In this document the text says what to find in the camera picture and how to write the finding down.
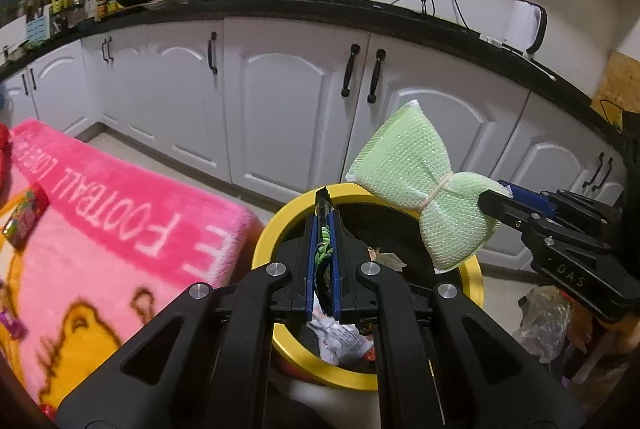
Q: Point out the person right hand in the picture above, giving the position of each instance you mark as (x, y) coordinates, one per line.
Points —
(584, 328)

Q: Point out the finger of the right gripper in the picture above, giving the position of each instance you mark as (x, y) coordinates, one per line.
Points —
(504, 209)
(537, 201)

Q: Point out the pink cartoon blanket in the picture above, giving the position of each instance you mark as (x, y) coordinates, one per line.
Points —
(115, 246)

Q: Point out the white lower cabinets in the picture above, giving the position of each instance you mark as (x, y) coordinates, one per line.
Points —
(279, 107)

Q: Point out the blue utensil holder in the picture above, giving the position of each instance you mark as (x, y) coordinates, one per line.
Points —
(38, 30)

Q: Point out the brown candy wrapper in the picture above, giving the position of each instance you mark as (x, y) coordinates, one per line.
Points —
(323, 259)

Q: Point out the green mesh sponge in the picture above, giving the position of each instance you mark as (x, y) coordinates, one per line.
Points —
(406, 164)

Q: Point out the purple snack wrapper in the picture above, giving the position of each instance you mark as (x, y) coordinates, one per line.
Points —
(13, 325)

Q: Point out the red cloth bag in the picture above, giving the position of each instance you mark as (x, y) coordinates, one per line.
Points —
(5, 161)

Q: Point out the white electric kettle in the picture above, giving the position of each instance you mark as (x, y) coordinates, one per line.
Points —
(526, 27)

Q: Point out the red gum box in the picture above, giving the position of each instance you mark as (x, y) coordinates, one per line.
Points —
(25, 216)

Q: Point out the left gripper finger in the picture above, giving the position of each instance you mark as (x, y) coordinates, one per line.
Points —
(336, 281)
(320, 216)

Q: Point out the white printed plastic bag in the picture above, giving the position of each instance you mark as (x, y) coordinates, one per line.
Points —
(338, 344)

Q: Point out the clear plastic bag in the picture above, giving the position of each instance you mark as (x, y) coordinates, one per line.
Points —
(545, 316)

